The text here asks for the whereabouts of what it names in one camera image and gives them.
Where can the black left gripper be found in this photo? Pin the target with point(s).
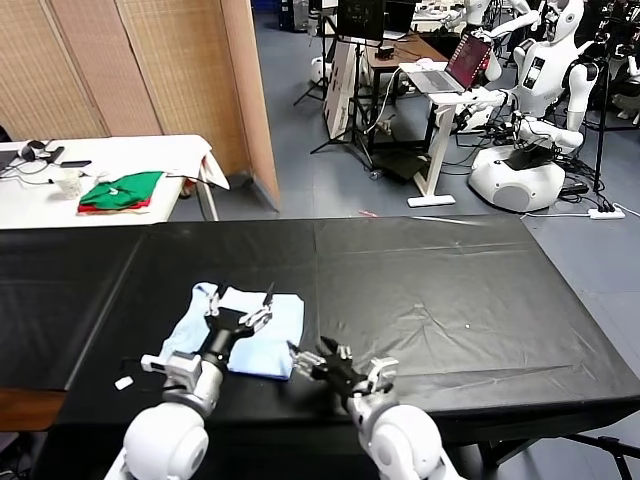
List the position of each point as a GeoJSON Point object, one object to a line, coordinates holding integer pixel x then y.
{"type": "Point", "coordinates": [227, 332]}

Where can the black monitor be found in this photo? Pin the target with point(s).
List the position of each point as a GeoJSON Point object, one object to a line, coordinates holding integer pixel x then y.
{"type": "Point", "coordinates": [360, 20]}

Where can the white standing desk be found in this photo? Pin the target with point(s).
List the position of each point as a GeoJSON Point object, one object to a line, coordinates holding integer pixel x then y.
{"type": "Point", "coordinates": [435, 145]}

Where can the black screen laptop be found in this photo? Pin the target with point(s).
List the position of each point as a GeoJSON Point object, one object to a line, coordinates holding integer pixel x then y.
{"type": "Point", "coordinates": [397, 20]}

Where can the white round device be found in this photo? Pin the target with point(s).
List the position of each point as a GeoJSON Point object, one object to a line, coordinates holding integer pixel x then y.
{"type": "Point", "coordinates": [317, 70]}

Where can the silver laptop red screen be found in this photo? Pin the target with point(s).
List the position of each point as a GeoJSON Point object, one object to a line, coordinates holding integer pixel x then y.
{"type": "Point", "coordinates": [435, 80]}

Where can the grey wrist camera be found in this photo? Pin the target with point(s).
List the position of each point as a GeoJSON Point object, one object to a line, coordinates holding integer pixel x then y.
{"type": "Point", "coordinates": [172, 367]}
{"type": "Point", "coordinates": [384, 375]}

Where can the black smartphone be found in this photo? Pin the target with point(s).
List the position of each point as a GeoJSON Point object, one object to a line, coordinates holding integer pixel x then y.
{"type": "Point", "coordinates": [75, 163]}

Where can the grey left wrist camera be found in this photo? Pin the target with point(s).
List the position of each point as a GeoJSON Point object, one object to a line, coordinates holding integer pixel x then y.
{"type": "Point", "coordinates": [172, 367]}

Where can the black power adapter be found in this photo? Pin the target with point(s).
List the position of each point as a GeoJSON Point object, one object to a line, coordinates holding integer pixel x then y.
{"type": "Point", "coordinates": [574, 188]}

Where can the beige folded garment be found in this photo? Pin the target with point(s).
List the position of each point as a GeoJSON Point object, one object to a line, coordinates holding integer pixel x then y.
{"type": "Point", "coordinates": [141, 211]}

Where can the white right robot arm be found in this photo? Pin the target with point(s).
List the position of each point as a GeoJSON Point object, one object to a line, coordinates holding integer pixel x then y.
{"type": "Point", "coordinates": [405, 440]}

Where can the small black box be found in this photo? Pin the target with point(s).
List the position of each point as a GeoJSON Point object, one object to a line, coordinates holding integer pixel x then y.
{"type": "Point", "coordinates": [384, 53]}

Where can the black white headphones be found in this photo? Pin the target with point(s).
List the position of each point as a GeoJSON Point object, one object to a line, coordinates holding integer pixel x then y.
{"type": "Point", "coordinates": [34, 150]}

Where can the white humanoid robot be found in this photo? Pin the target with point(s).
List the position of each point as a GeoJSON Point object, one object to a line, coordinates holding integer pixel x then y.
{"type": "Point", "coordinates": [540, 75]}

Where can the black flat bag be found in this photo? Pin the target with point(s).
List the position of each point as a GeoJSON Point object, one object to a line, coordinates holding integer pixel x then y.
{"type": "Point", "coordinates": [400, 167]}

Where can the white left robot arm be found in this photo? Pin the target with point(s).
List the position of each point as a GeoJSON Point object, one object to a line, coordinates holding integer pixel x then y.
{"type": "Point", "coordinates": [165, 440]}

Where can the black handheld remote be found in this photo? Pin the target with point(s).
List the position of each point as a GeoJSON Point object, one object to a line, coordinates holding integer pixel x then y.
{"type": "Point", "coordinates": [56, 155]}

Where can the white humanoid robot raised arm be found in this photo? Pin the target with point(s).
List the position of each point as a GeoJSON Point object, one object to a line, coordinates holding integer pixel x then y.
{"type": "Point", "coordinates": [475, 10]}

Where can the clear plastic cup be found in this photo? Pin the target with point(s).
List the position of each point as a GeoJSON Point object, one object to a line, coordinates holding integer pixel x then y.
{"type": "Point", "coordinates": [70, 184]}

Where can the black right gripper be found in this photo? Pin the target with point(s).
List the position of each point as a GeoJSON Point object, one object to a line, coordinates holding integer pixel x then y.
{"type": "Point", "coordinates": [342, 377]}

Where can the black light stand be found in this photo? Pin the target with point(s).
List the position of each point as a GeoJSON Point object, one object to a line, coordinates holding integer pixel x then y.
{"type": "Point", "coordinates": [602, 125]}

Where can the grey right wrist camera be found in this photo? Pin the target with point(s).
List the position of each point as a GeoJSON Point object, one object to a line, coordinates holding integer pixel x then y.
{"type": "Point", "coordinates": [384, 375]}

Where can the green folded shirt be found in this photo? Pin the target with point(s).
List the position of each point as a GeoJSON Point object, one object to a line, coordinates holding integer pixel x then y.
{"type": "Point", "coordinates": [120, 190]}

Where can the wooden folding screen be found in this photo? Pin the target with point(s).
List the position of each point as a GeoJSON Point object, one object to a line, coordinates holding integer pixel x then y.
{"type": "Point", "coordinates": [150, 75]}

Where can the red folded shirt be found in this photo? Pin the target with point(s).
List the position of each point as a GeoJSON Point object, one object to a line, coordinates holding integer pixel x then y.
{"type": "Point", "coordinates": [142, 203]}

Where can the dark grey laptop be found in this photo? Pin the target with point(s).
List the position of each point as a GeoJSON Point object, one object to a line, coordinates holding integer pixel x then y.
{"type": "Point", "coordinates": [6, 162]}

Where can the white power strip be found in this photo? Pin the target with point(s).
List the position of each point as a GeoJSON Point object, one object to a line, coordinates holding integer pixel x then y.
{"type": "Point", "coordinates": [606, 213]}

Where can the black tripod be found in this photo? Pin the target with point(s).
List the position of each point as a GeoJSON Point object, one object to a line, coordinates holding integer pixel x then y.
{"type": "Point", "coordinates": [322, 60]}
{"type": "Point", "coordinates": [356, 100]}

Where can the light blue t-shirt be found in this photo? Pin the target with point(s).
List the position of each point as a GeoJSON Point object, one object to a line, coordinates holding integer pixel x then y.
{"type": "Point", "coordinates": [270, 345]}

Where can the brown wooden desk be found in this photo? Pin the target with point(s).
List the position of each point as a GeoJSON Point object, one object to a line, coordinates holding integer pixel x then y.
{"type": "Point", "coordinates": [415, 50]}

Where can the white leaning board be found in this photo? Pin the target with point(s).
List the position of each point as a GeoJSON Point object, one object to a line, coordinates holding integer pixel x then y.
{"type": "Point", "coordinates": [340, 85]}

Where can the white side table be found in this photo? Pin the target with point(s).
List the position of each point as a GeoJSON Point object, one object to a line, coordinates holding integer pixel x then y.
{"type": "Point", "coordinates": [30, 210]}

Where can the white draped cloth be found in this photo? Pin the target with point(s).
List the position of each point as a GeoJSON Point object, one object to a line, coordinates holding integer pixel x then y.
{"type": "Point", "coordinates": [160, 152]}

